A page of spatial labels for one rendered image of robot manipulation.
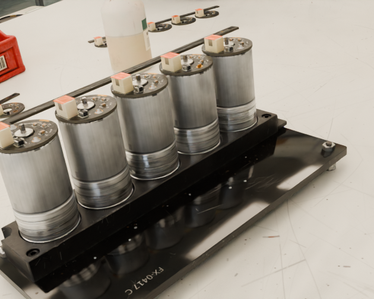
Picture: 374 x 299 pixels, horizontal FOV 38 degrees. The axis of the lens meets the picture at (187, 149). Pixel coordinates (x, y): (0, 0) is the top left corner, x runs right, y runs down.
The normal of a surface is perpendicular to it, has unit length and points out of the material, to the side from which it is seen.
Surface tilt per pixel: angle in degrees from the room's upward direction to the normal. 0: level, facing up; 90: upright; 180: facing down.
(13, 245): 0
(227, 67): 90
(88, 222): 0
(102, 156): 90
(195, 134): 90
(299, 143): 0
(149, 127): 90
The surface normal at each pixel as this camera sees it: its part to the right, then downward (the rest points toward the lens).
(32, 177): 0.28, 0.43
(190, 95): 0.02, 0.47
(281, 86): -0.11, -0.87
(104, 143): 0.51, 0.36
